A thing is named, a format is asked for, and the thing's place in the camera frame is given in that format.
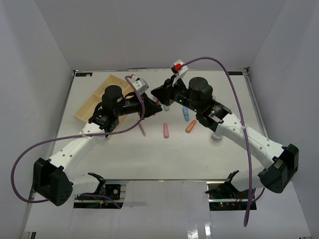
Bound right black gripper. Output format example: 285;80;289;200
151;78;198;114

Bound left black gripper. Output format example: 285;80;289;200
114;91;162;119

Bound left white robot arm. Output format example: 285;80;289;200
32;85;162;206

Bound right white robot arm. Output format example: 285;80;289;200
151;77;299;199

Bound pink highlighter pen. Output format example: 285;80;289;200
138;123;146;137

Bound pink correction tape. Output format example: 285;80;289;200
163;123;169;138

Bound beige compartment box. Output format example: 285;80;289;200
74;75;133;138

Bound right paperclip jar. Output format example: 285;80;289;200
211;132;223;141

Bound right black corner label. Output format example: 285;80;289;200
228;71;243;76

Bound black corner label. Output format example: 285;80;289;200
75;72;93;77
228;71;243;76

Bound left black corner label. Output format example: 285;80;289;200
75;72;93;77

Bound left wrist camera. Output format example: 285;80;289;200
131;75;149;95

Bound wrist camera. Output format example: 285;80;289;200
131;75;149;95
170;59;188;87

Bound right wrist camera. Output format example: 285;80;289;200
170;59;188;87

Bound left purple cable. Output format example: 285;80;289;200
10;75;147;204

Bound purple cable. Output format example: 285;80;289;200
181;57;265;227
10;75;147;204

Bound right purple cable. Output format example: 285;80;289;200
181;57;265;227

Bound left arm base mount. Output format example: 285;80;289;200
73;172;125;209

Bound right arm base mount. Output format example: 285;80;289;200
205;170;248;212

